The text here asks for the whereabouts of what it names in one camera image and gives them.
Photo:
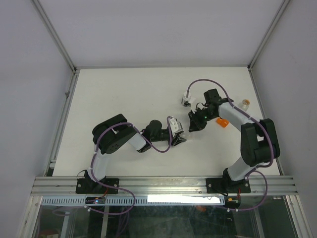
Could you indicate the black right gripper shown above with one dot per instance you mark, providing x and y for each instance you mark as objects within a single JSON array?
[{"x": 194, "y": 123}]

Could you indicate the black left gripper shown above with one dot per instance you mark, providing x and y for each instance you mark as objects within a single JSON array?
[{"x": 177, "y": 139}]

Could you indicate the orange pill organizer box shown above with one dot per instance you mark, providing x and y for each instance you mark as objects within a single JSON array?
[{"x": 222, "y": 122}]

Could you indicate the clear glass pill vial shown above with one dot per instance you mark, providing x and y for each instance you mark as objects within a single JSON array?
[{"x": 243, "y": 107}]

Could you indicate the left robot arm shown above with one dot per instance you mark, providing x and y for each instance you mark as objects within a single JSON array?
[{"x": 110, "y": 135}]

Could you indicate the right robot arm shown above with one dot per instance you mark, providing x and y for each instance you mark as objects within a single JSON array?
[{"x": 258, "y": 141}]

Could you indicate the white pill bottle blue label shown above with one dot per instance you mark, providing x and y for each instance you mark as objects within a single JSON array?
[{"x": 186, "y": 102}]

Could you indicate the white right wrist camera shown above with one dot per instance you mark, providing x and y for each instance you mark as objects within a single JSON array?
[{"x": 188, "y": 95}]

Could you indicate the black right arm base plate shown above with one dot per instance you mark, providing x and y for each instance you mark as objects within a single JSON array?
[{"x": 220, "y": 185}]

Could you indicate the grey slotted cable duct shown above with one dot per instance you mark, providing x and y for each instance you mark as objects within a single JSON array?
[{"x": 149, "y": 200}]

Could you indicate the aluminium mounting rail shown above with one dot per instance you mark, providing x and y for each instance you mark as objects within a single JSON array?
[{"x": 64, "y": 186}]

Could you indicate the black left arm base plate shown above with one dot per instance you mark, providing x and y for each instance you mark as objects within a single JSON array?
[{"x": 88, "y": 186}]

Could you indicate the aluminium frame right post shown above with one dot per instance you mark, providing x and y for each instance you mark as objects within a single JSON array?
[{"x": 273, "y": 24}]

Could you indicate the aluminium frame post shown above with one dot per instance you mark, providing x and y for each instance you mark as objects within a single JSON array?
[
  {"x": 53, "y": 33},
  {"x": 273, "y": 24}
]

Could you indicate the aluminium frame left post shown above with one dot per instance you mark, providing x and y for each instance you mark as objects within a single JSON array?
[{"x": 53, "y": 33}]

